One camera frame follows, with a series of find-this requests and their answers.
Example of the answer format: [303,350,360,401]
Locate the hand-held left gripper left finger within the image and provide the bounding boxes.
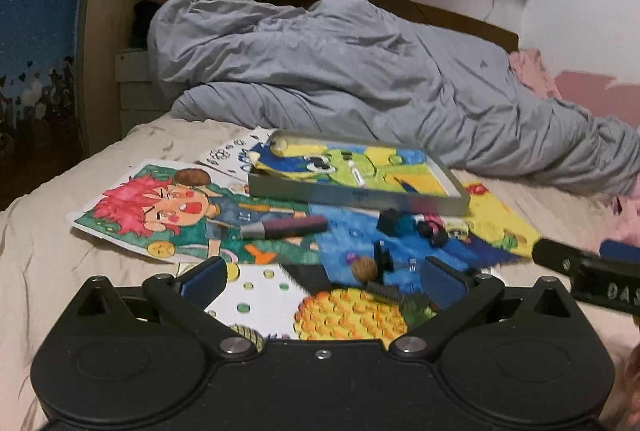
[64,256,257,357]

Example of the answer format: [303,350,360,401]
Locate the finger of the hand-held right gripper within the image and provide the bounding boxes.
[531,238,581,279]
[600,239,640,262]

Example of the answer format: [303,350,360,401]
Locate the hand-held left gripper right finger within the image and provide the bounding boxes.
[389,257,583,357]

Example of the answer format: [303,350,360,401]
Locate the black lipstick tube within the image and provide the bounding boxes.
[416,220,449,248]

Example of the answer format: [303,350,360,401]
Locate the brown walnut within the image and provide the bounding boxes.
[351,258,376,282]

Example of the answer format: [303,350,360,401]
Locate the black cube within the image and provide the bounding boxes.
[376,209,416,234]

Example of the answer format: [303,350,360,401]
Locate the silver metal tray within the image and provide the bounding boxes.
[246,129,471,218]

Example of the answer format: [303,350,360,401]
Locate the pink blanket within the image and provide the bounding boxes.
[590,178,640,254]

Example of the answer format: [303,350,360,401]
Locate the red-haired character drawing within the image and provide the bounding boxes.
[74,163,321,264]

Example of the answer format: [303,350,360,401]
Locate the pineapple drawing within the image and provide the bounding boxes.
[177,261,441,342]

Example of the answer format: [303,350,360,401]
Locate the purple tube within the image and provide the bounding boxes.
[239,216,328,241]

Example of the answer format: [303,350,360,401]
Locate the blue sea drawing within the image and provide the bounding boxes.
[282,206,496,292]

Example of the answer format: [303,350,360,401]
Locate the green frog drawing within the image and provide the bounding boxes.
[250,138,458,196]

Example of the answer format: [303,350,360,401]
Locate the pale pink cloth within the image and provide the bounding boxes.
[509,48,563,99]

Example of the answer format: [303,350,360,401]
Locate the dark wooden headboard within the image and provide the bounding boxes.
[250,0,521,52]

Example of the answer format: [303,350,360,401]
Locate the grey duvet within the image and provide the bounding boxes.
[147,0,640,196]

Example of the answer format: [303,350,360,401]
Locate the blue night-sky wall poster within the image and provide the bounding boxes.
[0,0,96,212]

